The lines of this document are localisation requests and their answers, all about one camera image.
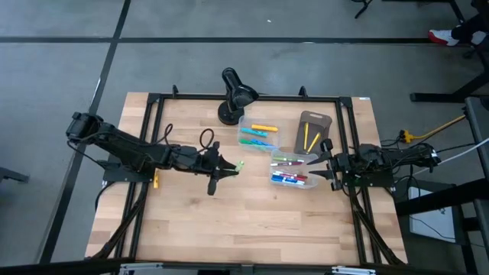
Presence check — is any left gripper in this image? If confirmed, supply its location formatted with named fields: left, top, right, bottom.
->
left=196, top=141, right=240, bottom=196

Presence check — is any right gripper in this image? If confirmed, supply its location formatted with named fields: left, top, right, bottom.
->
left=306, top=139, right=348, bottom=191

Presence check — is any green dry-erase marker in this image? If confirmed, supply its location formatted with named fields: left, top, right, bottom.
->
left=272, top=155, right=306, bottom=163

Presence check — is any teal highlighter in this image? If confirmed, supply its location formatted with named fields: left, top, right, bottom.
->
left=241, top=128, right=269, bottom=139

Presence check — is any clear plastic bin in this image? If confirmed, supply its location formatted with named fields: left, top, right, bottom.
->
left=269, top=149, right=319, bottom=190
left=237, top=115, right=282, bottom=153

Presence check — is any black gooseneck desk lamp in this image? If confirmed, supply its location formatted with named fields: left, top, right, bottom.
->
left=217, top=66, right=260, bottom=126

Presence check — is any white box panel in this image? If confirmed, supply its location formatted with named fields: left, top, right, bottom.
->
left=407, top=186, right=456, bottom=244

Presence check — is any black chair leg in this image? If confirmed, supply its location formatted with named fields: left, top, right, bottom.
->
left=351, top=0, right=374, bottom=19

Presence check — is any red and white shoe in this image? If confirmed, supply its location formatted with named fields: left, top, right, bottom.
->
left=427, top=13, right=489, bottom=47

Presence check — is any black floor stand foot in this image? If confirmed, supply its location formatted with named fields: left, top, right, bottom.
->
left=0, top=166, right=31, bottom=184

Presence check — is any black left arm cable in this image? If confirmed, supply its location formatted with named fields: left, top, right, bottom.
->
left=152, top=121, right=215, bottom=154

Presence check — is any black aluminium table frame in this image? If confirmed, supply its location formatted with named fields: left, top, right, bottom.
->
left=86, top=84, right=408, bottom=268

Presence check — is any yellow extension cord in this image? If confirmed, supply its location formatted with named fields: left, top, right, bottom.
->
left=399, top=114, right=468, bottom=144

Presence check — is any silver aluminium bracket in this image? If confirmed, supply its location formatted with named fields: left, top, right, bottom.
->
left=118, top=261, right=164, bottom=275
left=331, top=265, right=377, bottom=275

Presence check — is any black desk frame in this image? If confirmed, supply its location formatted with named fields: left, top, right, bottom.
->
left=410, top=49, right=489, bottom=104

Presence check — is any white cable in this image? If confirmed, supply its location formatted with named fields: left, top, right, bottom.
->
left=437, top=136, right=489, bottom=166

